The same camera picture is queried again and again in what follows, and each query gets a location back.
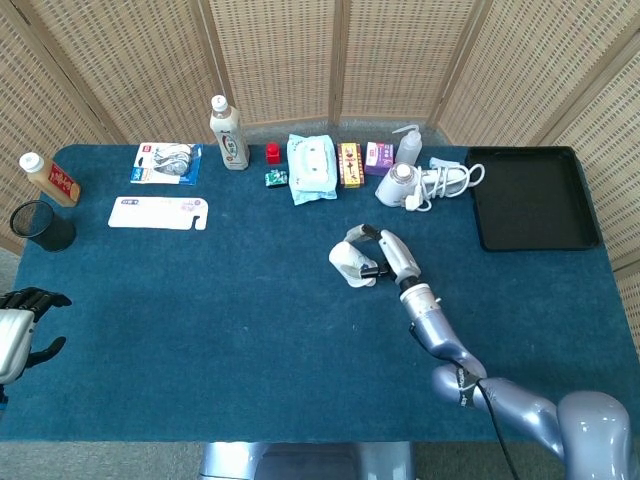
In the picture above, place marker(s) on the milk tea plastic bottle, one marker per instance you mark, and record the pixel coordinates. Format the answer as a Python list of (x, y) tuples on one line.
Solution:
[(231, 145)]

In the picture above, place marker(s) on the small red box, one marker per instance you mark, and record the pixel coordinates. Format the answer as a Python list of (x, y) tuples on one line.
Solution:
[(273, 155)]

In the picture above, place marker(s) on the light blue wet wipes pack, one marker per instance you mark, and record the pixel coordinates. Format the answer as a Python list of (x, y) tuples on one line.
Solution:
[(312, 170)]

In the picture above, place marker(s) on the flat white blister card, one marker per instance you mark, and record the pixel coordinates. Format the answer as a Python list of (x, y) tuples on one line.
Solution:
[(150, 212)]

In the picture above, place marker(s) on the yellow and red box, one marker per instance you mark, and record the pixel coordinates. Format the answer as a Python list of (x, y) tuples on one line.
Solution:
[(350, 165)]

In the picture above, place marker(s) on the blue blister pack of tape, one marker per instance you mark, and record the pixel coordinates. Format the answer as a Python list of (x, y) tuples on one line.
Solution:
[(167, 162)]

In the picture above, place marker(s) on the black rectangular tray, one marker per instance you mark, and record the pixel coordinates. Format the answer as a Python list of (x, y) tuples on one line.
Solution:
[(532, 197)]

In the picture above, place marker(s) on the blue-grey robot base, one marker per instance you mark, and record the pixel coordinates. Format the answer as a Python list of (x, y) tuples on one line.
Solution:
[(300, 462)]

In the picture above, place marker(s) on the bamboo folding screen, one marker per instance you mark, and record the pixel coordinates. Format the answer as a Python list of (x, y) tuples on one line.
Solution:
[(280, 55)]

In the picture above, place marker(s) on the white floral paper cup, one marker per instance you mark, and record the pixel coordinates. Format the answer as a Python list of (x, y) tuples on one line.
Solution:
[(347, 260)]

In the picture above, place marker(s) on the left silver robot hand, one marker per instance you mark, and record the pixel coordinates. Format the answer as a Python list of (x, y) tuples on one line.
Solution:
[(15, 335)]

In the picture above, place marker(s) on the purple box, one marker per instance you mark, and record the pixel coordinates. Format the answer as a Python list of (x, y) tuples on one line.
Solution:
[(378, 159)]

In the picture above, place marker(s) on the clear squeeze wash bottle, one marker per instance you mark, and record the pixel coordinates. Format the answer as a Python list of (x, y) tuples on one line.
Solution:
[(409, 149)]

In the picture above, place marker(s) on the brown bottle with red label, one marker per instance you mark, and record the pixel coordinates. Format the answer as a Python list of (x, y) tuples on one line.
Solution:
[(55, 182)]

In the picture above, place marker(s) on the right blue-silver robot arm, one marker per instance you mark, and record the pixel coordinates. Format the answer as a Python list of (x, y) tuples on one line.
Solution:
[(525, 405)]

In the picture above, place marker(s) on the black mesh pen holder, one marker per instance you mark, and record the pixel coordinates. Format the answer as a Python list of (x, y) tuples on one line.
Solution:
[(50, 232)]

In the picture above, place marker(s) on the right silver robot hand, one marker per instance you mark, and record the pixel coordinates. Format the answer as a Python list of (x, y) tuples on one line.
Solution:
[(400, 255)]

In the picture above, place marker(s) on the small green pack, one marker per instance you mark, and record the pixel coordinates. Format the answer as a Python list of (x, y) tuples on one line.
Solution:
[(276, 178)]

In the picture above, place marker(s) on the blue carpet table mat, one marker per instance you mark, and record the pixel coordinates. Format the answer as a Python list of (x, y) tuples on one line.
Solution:
[(225, 325)]

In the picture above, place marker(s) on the white handheld steamer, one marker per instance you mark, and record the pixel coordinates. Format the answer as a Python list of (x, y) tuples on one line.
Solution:
[(392, 190)]

